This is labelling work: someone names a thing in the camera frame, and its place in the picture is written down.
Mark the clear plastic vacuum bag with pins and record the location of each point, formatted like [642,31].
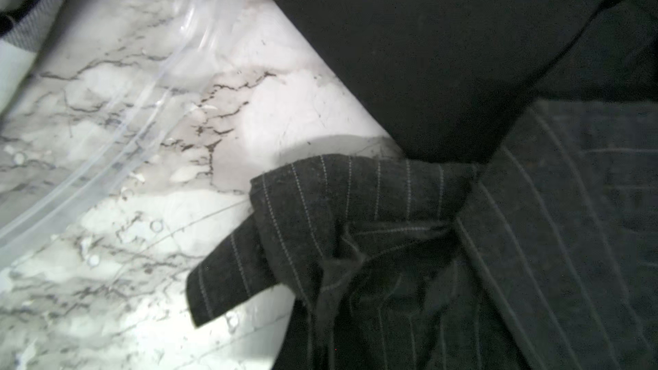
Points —
[109,83]

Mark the dark striped shirt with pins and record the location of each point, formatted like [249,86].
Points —
[545,258]

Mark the black white plaid shirt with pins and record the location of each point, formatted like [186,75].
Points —
[25,26]

